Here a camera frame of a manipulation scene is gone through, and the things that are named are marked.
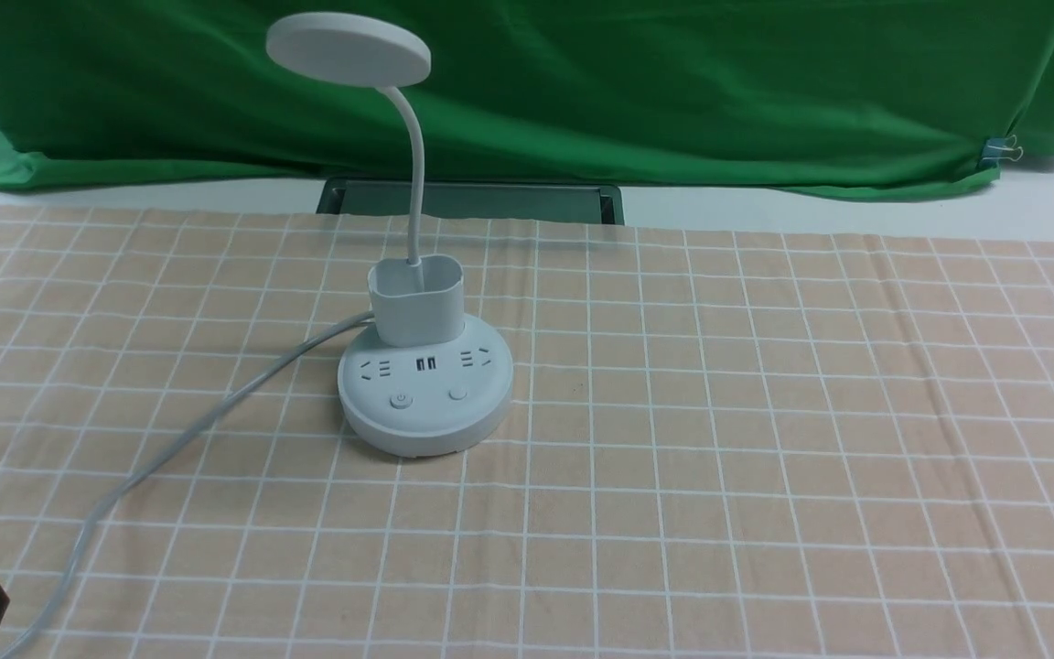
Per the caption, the white desk lamp with sockets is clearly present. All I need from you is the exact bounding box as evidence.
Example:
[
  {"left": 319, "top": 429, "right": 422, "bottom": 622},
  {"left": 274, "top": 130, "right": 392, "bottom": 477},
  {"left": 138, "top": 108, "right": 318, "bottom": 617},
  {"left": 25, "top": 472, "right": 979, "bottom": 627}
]
[{"left": 266, "top": 12, "right": 514, "bottom": 458}]

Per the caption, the dark grey tray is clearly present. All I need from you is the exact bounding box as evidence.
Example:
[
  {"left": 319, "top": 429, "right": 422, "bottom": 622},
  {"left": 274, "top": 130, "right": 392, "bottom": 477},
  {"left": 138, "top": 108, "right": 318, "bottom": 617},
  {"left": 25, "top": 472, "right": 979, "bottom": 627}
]
[{"left": 317, "top": 177, "right": 626, "bottom": 226}]

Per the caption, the beige checked tablecloth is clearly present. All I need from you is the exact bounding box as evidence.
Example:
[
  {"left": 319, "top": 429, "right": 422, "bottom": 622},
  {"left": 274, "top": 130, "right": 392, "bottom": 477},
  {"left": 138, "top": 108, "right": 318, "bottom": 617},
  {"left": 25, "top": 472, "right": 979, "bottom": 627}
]
[{"left": 0, "top": 206, "right": 1054, "bottom": 658}]

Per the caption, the green backdrop cloth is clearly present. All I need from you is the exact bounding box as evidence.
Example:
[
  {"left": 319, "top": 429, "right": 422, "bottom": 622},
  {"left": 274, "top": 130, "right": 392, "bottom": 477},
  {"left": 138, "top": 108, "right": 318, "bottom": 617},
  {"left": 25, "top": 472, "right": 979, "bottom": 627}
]
[{"left": 0, "top": 1, "right": 1054, "bottom": 200}]

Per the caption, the blue binder clip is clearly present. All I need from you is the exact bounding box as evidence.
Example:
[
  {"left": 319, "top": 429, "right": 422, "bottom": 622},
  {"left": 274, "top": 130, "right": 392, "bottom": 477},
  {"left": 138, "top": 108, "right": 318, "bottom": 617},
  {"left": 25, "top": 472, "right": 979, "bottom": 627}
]
[{"left": 978, "top": 135, "right": 1024, "bottom": 168}]

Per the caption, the white lamp power cable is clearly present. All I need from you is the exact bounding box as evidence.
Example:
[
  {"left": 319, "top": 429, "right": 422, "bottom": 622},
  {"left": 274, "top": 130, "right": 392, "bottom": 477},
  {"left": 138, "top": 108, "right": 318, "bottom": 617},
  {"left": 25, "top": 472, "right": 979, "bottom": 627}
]
[{"left": 0, "top": 311, "right": 376, "bottom": 659}]

